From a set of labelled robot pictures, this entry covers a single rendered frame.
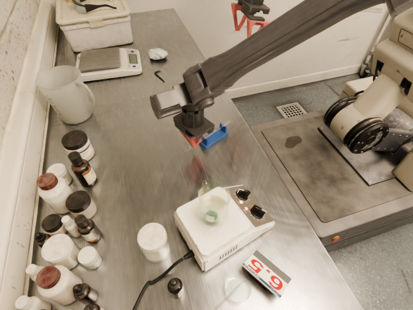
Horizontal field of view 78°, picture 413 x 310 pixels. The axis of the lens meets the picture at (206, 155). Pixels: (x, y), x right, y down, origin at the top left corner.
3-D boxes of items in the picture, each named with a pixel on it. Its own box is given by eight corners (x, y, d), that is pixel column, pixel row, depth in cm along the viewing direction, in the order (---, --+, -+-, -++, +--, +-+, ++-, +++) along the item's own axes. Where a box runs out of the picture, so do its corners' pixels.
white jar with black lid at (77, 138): (67, 154, 77) (57, 136, 72) (89, 143, 80) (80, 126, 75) (76, 167, 74) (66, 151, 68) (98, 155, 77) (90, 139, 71)
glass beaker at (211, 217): (233, 221, 54) (237, 200, 47) (206, 234, 52) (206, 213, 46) (219, 195, 58) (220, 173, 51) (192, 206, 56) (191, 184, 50)
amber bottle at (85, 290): (100, 298, 52) (86, 288, 46) (85, 309, 51) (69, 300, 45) (94, 285, 53) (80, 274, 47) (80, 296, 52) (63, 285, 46)
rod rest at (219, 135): (221, 128, 84) (222, 120, 82) (228, 134, 83) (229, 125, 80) (198, 143, 80) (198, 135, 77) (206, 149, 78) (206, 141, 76)
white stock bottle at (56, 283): (86, 295, 52) (66, 282, 45) (57, 311, 50) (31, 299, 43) (80, 270, 55) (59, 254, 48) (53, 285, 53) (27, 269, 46)
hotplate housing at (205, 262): (241, 189, 69) (244, 171, 63) (274, 228, 62) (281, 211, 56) (166, 230, 61) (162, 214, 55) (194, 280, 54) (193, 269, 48)
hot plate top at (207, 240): (220, 187, 60) (220, 184, 59) (252, 227, 53) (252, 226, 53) (174, 211, 56) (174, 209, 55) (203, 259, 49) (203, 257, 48)
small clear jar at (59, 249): (54, 275, 55) (39, 265, 50) (56, 249, 58) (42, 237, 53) (82, 267, 56) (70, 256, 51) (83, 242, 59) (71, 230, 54)
